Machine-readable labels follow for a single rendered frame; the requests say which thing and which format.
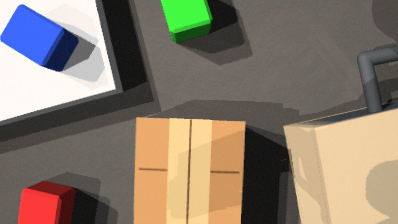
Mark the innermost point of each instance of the green block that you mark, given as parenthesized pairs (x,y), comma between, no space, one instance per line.
(187,19)

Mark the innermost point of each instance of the red block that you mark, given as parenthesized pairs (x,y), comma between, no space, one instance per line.
(46,203)

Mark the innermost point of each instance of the brown cardboard box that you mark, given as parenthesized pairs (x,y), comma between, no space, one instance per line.
(188,171)

